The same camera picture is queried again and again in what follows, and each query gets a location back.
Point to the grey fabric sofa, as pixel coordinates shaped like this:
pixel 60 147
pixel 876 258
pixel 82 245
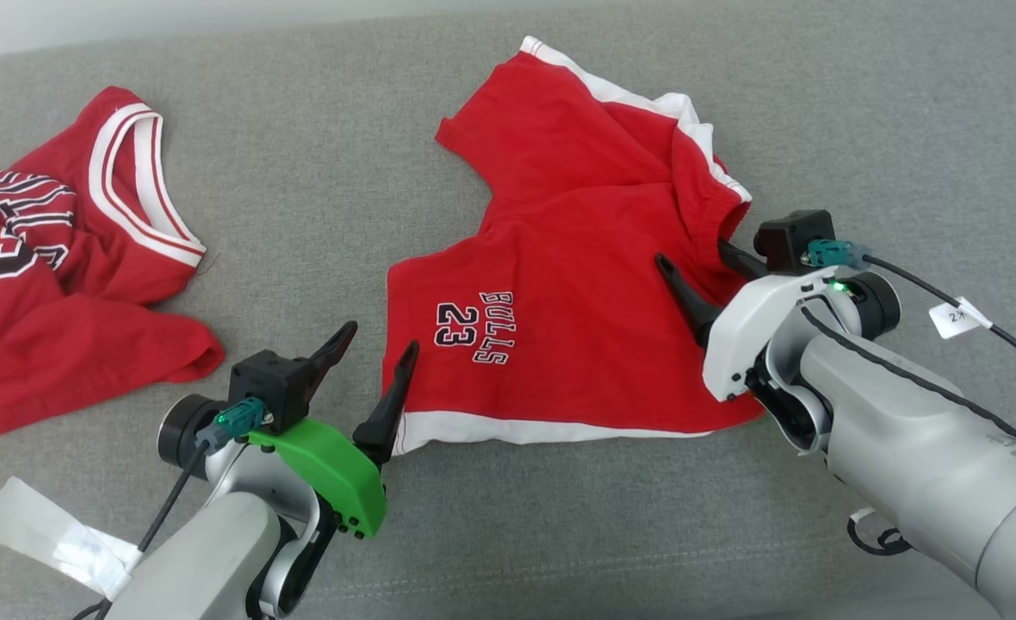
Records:
pixel 319 172

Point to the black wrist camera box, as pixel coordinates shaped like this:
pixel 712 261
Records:
pixel 267 383
pixel 792 241

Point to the red white basketball jersey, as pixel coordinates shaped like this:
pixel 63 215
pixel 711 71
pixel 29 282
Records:
pixel 86 344

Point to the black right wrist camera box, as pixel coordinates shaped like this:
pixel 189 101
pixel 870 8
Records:
pixel 792 241

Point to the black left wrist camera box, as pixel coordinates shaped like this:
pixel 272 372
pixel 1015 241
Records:
pixel 267 383

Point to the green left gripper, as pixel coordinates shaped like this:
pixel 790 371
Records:
pixel 344 474

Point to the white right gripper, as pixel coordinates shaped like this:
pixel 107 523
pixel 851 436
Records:
pixel 736 336

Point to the red basketball shorts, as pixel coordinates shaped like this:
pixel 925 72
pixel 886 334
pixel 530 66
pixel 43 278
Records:
pixel 577 258

